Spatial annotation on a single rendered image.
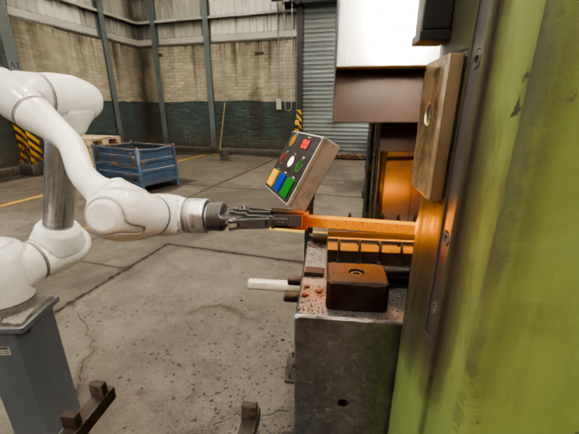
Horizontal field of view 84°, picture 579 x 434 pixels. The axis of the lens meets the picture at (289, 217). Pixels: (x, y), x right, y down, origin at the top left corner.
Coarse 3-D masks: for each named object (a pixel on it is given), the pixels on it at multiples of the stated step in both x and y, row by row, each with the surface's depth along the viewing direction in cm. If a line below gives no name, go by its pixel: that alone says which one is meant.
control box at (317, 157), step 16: (288, 144) 142; (304, 144) 125; (320, 144) 114; (288, 160) 134; (304, 160) 119; (320, 160) 116; (288, 176) 127; (304, 176) 116; (320, 176) 118; (272, 192) 135; (304, 192) 118; (304, 208) 120
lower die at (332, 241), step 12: (336, 240) 77; (348, 240) 77; (372, 240) 76; (384, 240) 76; (396, 240) 76; (408, 240) 76; (336, 252) 73; (348, 252) 72; (372, 252) 72; (384, 252) 71; (396, 252) 71; (408, 252) 71; (396, 264) 72; (408, 264) 72
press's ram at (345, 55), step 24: (360, 0) 52; (384, 0) 52; (408, 0) 52; (336, 24) 70; (360, 24) 54; (384, 24) 53; (408, 24) 53; (336, 48) 55; (360, 48) 55; (384, 48) 54; (408, 48) 54; (432, 48) 53
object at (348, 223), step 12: (312, 216) 78; (324, 216) 79; (336, 216) 79; (288, 228) 79; (300, 228) 78; (336, 228) 77; (348, 228) 77; (360, 228) 76; (372, 228) 76; (384, 228) 76; (396, 228) 75; (408, 228) 75
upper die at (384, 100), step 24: (336, 72) 61; (360, 72) 60; (384, 72) 60; (408, 72) 59; (336, 96) 62; (360, 96) 62; (384, 96) 61; (408, 96) 61; (336, 120) 64; (360, 120) 63; (384, 120) 62; (408, 120) 62
